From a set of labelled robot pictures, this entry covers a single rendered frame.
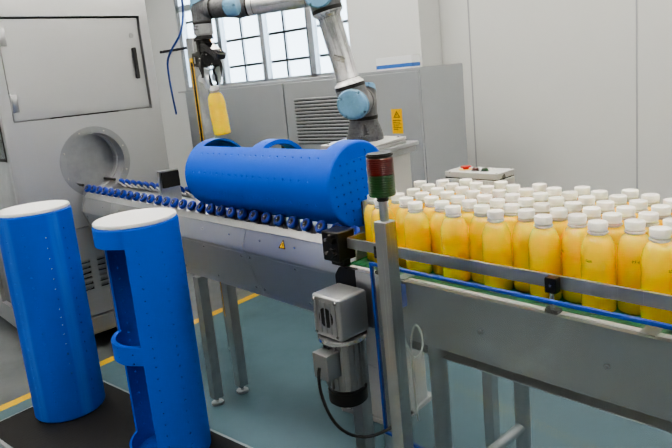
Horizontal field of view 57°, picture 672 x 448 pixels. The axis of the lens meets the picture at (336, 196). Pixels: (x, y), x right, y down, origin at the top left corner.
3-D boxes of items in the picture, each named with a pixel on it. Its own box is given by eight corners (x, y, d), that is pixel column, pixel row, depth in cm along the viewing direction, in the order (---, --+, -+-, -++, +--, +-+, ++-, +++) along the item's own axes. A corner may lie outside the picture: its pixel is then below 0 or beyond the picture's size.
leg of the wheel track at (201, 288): (219, 399, 293) (201, 272, 281) (226, 403, 288) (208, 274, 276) (209, 404, 289) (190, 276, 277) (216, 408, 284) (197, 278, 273)
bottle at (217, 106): (232, 133, 247) (224, 88, 243) (215, 136, 245) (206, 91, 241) (229, 131, 254) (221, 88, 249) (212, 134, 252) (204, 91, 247)
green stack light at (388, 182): (381, 191, 148) (379, 171, 147) (402, 193, 143) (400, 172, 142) (363, 197, 144) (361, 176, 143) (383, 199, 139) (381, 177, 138)
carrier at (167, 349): (169, 422, 247) (115, 464, 223) (135, 209, 231) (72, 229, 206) (226, 435, 234) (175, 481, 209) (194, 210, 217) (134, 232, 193)
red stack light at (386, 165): (379, 171, 147) (378, 154, 146) (400, 172, 142) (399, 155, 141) (361, 175, 143) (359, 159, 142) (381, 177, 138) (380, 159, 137)
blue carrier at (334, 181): (246, 195, 276) (235, 132, 269) (394, 214, 212) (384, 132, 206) (191, 212, 257) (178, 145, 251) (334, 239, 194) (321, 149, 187)
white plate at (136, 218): (135, 206, 230) (135, 209, 230) (73, 225, 206) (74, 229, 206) (192, 207, 217) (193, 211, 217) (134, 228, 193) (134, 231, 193)
